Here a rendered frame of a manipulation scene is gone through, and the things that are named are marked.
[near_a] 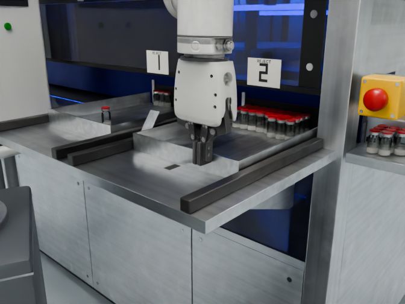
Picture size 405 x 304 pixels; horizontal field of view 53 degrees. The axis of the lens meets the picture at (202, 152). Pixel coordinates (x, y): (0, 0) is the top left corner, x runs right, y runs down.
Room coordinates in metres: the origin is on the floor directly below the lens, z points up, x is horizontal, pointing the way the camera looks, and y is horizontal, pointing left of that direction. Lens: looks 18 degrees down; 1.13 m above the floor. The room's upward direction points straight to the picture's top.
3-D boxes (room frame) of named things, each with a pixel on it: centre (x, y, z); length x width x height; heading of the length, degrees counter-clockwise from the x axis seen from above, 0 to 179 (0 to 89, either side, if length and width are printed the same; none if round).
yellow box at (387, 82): (0.75, -0.34, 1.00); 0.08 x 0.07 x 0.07; 139
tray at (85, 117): (1.05, 0.18, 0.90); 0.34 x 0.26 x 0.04; 139
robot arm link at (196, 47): (0.64, 0.00, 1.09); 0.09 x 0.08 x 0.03; 49
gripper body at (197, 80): (0.64, 0.00, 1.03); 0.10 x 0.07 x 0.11; 49
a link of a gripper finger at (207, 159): (0.63, -0.01, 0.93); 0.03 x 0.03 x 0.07; 49
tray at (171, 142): (0.82, -0.07, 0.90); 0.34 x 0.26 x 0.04; 139
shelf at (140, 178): (0.89, 0.10, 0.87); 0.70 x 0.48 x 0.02; 49
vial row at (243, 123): (0.91, -0.14, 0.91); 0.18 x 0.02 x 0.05; 49
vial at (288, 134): (0.84, -0.19, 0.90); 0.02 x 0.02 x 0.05
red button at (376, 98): (0.72, -0.31, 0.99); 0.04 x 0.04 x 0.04; 49
